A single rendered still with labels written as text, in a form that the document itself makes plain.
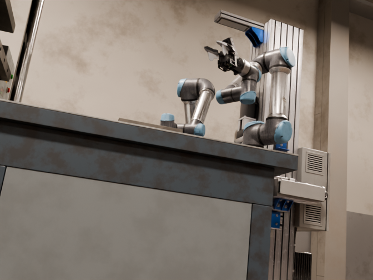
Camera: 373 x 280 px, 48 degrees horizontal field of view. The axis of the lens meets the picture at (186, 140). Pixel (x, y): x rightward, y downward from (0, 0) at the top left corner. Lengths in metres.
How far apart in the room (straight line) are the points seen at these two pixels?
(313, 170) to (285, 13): 3.76
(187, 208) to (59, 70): 3.82
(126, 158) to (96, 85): 3.76
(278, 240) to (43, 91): 2.95
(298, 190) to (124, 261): 1.43
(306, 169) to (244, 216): 1.63
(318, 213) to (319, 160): 0.31
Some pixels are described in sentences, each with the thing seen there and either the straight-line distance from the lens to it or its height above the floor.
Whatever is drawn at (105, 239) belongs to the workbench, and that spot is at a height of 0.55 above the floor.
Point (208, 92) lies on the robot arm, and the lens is 2.54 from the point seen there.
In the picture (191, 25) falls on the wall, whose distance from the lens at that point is 5.29.
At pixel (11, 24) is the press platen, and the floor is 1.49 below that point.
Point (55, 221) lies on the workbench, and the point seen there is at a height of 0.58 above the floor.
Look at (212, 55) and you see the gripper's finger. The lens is 1.97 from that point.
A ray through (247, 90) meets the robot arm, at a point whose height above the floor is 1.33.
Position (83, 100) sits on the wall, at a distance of 4.58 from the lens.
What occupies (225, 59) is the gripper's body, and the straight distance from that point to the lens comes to 1.97.
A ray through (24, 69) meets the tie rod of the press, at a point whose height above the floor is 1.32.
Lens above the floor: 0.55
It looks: 15 degrees up
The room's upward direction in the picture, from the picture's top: 7 degrees clockwise
